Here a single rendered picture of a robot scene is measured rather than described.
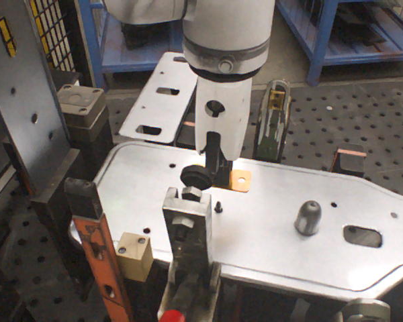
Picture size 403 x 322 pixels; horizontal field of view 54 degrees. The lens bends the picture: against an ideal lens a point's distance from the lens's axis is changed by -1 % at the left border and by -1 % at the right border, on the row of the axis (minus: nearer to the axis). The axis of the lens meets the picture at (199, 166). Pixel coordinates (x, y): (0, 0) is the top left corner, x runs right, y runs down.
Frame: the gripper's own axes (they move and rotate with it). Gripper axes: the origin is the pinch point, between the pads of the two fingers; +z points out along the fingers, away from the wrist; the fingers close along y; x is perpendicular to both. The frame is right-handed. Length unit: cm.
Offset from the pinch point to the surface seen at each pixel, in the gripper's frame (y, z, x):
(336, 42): 217, 93, -38
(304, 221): -1.5, 6.5, -12.1
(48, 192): -2.9, 9.2, 25.5
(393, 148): 55, 39, -40
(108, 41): 184, 93, 106
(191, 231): -18.0, -10.5, -0.9
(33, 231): 7, 39, 43
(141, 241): -11.6, 3.0, 7.0
